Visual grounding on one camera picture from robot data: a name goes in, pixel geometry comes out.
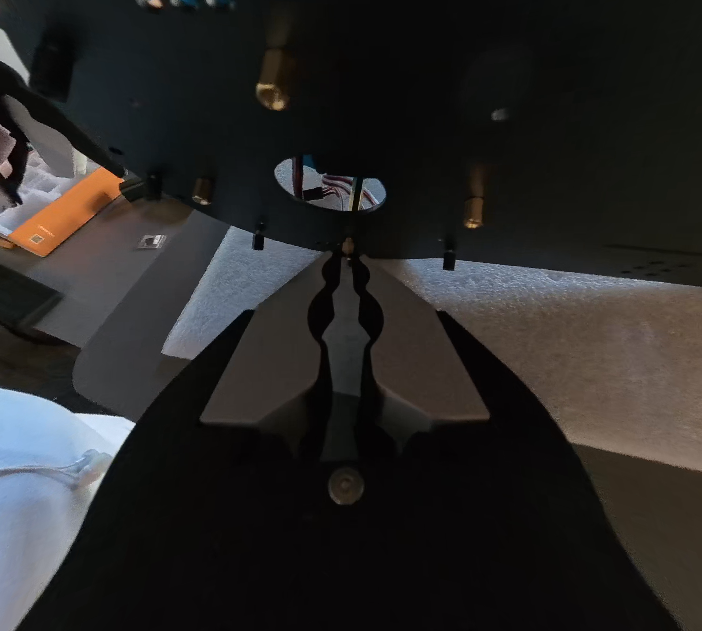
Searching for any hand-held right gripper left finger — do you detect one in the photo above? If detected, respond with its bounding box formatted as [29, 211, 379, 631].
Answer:
[199, 252, 345, 461]

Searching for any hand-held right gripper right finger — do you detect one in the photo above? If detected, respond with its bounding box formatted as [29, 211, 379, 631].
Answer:
[351, 253, 490, 459]

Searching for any blue and black toy robot arm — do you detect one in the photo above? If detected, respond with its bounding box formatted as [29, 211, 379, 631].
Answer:
[0, 0, 702, 293]

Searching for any dark desk with wooden edge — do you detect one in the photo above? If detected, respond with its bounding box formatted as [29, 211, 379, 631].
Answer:
[0, 192, 702, 631]

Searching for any grey foam mat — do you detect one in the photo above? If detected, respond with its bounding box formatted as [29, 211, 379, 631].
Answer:
[162, 225, 702, 478]

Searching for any orange flat box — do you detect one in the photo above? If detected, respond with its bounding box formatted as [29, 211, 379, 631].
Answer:
[8, 167, 126, 259]

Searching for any dark flat object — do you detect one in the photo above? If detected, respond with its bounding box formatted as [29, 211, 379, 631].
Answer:
[0, 264, 62, 344]

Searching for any white foam packaging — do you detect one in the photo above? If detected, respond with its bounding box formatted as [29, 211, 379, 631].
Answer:
[0, 146, 88, 215]

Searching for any white drawstring cord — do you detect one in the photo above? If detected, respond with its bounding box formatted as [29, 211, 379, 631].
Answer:
[0, 450, 113, 490]

